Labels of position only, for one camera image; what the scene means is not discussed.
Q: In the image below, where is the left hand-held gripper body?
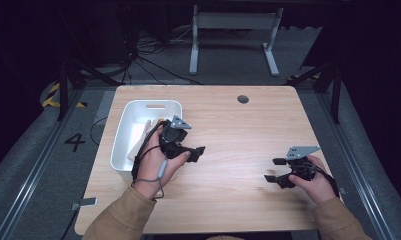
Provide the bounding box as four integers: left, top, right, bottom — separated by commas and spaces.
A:
159, 114, 193, 160

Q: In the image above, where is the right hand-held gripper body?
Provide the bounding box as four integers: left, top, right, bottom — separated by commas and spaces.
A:
276, 145, 322, 190

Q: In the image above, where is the white plastic storage bin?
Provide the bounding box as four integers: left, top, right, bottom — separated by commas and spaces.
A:
110, 99, 183, 181

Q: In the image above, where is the person's right hand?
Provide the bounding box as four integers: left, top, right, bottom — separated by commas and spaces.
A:
288, 155, 338, 206

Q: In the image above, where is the person's left hand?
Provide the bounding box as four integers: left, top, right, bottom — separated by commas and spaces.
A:
133, 127, 192, 201

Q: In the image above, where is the black metal stand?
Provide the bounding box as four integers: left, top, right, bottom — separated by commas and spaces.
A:
56, 59, 123, 122
287, 61, 343, 125

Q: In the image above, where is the yellow black hazard tape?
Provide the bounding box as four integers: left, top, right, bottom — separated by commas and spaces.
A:
41, 82, 88, 109

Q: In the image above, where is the grey wrist strap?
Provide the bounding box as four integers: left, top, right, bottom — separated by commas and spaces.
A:
131, 159, 169, 201

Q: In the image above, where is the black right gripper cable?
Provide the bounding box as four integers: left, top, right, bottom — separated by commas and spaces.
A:
307, 162, 341, 198

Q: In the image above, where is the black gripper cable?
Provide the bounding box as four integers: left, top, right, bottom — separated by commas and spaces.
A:
130, 120, 171, 183
307, 162, 341, 198

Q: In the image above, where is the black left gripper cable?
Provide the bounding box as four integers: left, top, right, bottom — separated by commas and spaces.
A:
130, 120, 171, 183

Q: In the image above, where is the grey metal floor rail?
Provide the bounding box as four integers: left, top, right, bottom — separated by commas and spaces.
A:
315, 92, 396, 240
0, 87, 86, 240

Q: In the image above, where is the thin black floor cable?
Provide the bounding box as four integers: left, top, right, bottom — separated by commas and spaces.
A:
89, 115, 109, 147

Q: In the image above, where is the bundle of black floor cables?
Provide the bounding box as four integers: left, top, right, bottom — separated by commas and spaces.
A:
120, 24, 203, 86

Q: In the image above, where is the small grey metal bracket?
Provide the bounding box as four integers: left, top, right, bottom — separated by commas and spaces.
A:
69, 196, 99, 212

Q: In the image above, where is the white metal desk frame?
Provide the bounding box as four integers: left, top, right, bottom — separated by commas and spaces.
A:
188, 4, 285, 77

